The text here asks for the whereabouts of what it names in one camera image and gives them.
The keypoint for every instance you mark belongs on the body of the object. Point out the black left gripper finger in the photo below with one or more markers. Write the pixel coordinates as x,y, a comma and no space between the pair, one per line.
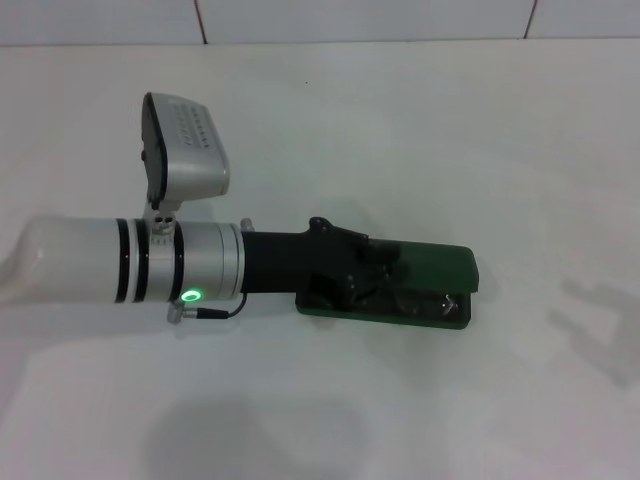
370,285
382,252

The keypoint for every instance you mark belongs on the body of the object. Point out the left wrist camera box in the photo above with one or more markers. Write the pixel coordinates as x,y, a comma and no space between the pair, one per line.
185,150

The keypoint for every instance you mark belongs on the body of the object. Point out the clear white glasses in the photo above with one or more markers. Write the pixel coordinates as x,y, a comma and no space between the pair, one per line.
430,302

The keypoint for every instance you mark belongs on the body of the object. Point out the green glasses case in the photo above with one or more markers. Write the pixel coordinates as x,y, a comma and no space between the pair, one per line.
430,265

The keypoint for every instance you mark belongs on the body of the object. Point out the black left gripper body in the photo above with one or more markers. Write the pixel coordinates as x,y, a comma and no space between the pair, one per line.
295,265

